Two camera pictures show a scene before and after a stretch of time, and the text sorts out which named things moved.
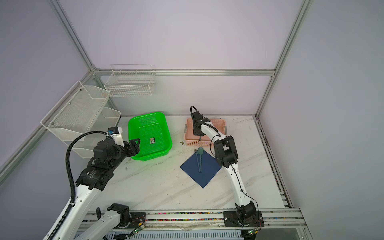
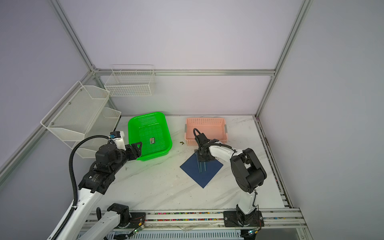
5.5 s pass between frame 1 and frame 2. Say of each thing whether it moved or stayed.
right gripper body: moved
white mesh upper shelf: stayed
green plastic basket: stayed
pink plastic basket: stayed
